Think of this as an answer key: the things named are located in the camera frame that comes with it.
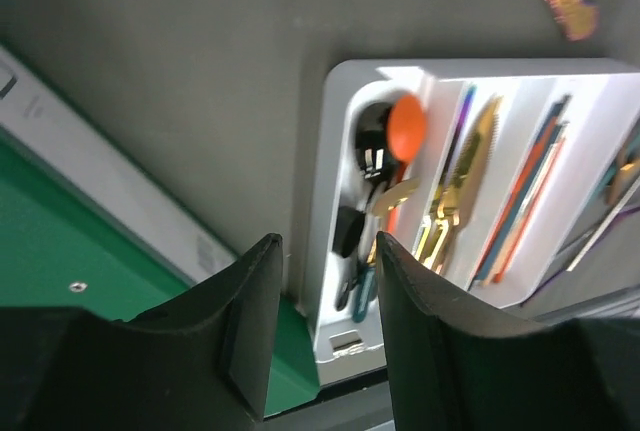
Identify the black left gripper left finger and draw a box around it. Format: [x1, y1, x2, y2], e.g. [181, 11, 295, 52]
[1, 233, 283, 430]

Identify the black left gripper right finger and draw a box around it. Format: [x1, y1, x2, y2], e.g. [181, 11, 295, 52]
[376, 232, 639, 430]

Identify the silver chopstick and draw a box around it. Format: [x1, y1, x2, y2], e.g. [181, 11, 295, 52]
[565, 189, 639, 272]

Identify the black measuring spoon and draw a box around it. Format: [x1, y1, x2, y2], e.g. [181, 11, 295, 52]
[332, 206, 366, 311]

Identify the gold spoon in tray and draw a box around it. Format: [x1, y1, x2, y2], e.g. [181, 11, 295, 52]
[367, 178, 421, 262]

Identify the white cutlery tray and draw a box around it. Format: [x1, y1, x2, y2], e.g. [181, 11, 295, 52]
[302, 58, 639, 385]

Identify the glossy black spoon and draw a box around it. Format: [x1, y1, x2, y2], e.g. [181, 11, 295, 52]
[354, 102, 398, 201]

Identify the orange chopstick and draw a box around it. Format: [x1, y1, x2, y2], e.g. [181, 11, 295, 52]
[478, 121, 568, 286]

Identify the orange spoon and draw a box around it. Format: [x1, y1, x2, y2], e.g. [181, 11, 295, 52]
[385, 94, 427, 234]

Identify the dark green ring binder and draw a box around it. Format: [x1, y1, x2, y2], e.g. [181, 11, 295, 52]
[1, 51, 319, 419]

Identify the teal handled gold spoon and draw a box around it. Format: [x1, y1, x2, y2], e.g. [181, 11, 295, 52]
[604, 135, 639, 206]

